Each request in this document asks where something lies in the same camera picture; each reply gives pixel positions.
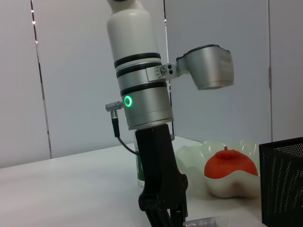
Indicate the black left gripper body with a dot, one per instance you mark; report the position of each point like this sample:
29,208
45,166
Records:
156,160

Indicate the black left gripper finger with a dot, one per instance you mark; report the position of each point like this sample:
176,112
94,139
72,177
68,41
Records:
180,217
158,218

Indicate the clear green-label water bottle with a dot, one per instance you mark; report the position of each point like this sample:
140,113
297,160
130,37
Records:
139,172

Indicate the red pear-shaped fruit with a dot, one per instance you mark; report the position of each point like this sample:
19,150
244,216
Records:
227,165

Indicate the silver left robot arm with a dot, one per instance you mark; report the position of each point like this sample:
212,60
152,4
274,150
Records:
132,35

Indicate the pale green wavy glass plate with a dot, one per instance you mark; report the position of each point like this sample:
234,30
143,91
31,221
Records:
225,186

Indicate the black mesh pen holder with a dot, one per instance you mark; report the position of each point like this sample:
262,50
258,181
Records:
284,184

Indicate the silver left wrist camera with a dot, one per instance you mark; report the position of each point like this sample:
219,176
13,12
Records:
208,68

